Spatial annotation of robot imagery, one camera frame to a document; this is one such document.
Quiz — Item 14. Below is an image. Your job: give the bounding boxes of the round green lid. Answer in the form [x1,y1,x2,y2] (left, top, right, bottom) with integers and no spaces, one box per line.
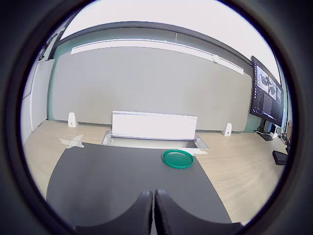
[162,149,195,170]

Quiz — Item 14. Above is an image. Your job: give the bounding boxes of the dark grey mat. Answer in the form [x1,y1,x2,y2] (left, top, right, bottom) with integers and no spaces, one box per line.
[45,142,233,226]

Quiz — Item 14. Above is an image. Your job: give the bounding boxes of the white tape piece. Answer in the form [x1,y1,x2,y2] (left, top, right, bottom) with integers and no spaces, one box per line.
[179,147,209,156]

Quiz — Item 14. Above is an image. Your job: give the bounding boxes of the crossed white tape pieces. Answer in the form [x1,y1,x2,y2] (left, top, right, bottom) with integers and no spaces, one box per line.
[58,134,86,149]

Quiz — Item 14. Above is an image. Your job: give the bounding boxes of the small black box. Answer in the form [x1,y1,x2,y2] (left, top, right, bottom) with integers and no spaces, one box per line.
[272,150,288,165]

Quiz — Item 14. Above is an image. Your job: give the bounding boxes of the black monitor stand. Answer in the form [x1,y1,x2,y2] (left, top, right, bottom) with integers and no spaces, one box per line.
[256,119,274,141]

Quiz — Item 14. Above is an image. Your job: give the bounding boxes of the black computer monitor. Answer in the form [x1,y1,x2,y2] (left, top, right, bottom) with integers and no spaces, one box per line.
[249,55,285,127]

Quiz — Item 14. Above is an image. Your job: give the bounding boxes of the white cabinet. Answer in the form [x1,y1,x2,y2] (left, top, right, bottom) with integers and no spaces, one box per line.
[21,60,53,134]

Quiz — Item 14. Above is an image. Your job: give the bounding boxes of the silver cable duct tray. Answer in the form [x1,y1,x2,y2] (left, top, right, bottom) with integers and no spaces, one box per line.
[102,130,209,150]

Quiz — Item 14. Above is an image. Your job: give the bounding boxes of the white aluminium cable duct lid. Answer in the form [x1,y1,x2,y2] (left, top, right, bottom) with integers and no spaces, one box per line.
[112,110,198,141]

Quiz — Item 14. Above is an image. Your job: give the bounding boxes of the small white bracket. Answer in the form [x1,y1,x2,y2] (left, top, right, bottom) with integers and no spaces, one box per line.
[67,112,78,128]
[223,122,233,137]

